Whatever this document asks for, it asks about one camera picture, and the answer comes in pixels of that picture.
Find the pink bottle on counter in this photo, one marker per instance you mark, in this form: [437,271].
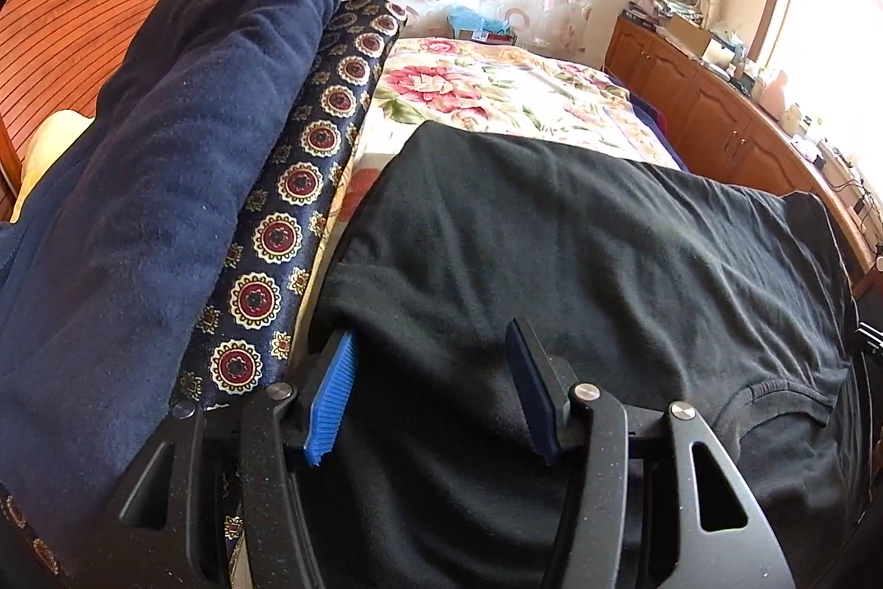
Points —
[773,98]

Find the blue tissue pack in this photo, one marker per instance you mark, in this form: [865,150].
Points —
[466,24]

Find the window with wooden frame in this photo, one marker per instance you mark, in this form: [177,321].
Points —
[830,52]

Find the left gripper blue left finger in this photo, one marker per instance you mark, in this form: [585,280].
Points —
[276,471]

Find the patterned medallion folded quilt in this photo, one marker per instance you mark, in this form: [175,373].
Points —
[245,332]

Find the black printed t-shirt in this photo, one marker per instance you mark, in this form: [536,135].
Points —
[654,284]

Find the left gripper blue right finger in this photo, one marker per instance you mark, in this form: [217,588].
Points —
[700,523]

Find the wooden cabinet counter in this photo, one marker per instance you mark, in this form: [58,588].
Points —
[722,135]

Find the cardboard box on counter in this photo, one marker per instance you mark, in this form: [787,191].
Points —
[699,42]

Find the navy blue folded blanket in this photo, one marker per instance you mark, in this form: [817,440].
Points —
[119,246]

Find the yellow plush toy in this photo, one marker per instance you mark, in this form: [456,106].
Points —
[49,142]

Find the large rose floral blanket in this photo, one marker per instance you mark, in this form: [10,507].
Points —
[508,91]

